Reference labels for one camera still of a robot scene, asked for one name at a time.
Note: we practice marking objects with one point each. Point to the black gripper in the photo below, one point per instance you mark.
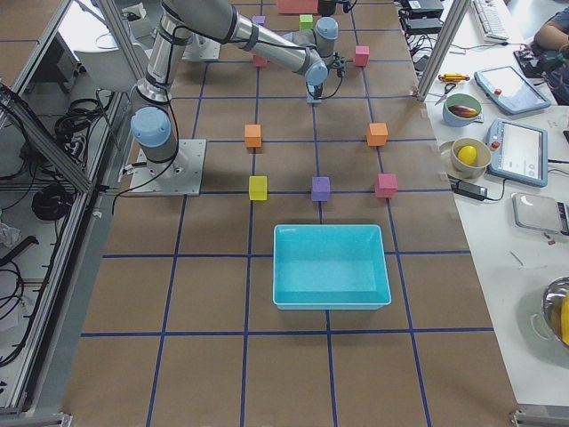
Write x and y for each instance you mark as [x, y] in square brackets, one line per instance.
[315, 88]

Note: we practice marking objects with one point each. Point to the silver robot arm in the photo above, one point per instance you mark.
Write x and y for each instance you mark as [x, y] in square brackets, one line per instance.
[195, 31]

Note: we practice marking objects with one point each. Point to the person forearm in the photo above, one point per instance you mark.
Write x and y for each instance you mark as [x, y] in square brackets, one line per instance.
[553, 34]

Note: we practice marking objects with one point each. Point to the pink foam block behind arm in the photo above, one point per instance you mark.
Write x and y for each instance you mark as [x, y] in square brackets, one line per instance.
[259, 61]

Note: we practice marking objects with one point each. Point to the pink foam block far right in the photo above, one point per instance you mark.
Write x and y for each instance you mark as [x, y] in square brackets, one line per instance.
[361, 55]

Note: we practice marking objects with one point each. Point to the pink foam block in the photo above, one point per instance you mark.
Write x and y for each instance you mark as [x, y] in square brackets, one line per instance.
[361, 55]
[385, 185]

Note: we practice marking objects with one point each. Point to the green foam block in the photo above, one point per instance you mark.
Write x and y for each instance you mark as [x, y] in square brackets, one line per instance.
[306, 21]

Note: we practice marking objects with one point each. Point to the large red foam block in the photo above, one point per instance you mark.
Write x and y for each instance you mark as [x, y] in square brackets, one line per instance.
[296, 6]

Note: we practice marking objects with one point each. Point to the orange foam block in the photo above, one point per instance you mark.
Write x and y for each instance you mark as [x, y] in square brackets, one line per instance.
[377, 134]
[252, 136]

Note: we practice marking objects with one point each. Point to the purple foam block far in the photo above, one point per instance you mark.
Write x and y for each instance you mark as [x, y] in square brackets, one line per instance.
[259, 20]

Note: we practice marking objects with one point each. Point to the purple foam block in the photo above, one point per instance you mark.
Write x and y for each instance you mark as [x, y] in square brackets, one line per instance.
[259, 20]
[320, 188]

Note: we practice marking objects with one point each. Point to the yellow orange tool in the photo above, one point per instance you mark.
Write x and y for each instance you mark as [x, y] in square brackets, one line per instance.
[453, 77]

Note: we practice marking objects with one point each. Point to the scissors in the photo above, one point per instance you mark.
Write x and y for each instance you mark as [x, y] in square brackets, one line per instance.
[447, 89]

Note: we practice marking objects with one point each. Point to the green bowl with food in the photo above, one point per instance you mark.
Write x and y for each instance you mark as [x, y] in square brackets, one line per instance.
[460, 110]

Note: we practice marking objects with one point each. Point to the pink foam block front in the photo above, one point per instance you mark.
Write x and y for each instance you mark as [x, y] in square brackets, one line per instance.
[385, 185]

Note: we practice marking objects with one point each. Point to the yellow foam block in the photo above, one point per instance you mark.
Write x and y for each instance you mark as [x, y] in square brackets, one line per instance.
[258, 188]

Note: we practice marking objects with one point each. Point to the white keyboard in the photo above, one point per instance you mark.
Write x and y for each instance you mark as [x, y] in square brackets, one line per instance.
[489, 21]

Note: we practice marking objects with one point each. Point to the yellow lemon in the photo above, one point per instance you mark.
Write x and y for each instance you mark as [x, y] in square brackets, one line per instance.
[467, 155]

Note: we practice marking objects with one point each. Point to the beige bowl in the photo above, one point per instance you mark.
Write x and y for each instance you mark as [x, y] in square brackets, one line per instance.
[484, 158]

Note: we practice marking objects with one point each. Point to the teach pendant upper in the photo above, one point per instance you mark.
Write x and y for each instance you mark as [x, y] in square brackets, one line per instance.
[510, 90]

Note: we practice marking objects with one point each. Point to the teach pendant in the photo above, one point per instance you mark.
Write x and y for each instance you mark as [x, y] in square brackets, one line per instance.
[519, 152]
[510, 90]

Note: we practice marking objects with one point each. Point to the black power adapter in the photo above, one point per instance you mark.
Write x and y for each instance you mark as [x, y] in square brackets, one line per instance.
[470, 190]

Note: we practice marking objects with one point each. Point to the teach pendant lower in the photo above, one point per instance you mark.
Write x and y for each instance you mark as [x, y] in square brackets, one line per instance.
[519, 152]

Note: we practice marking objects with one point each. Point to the turquoise plastic bin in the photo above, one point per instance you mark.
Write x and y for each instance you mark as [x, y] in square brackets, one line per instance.
[329, 267]

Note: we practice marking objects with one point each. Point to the grey scale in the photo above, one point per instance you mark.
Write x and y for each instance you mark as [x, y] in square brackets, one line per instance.
[541, 213]

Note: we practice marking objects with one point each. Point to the metal bowl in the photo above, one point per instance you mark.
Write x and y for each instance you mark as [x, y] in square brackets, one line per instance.
[554, 305]

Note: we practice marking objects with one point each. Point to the aluminium frame post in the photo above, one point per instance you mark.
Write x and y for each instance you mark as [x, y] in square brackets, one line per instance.
[449, 29]
[134, 56]

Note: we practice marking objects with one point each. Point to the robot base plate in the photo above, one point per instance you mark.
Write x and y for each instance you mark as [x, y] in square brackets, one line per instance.
[182, 177]

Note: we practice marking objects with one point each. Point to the aluminium frame post left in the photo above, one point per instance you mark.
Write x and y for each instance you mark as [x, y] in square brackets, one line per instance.
[134, 56]

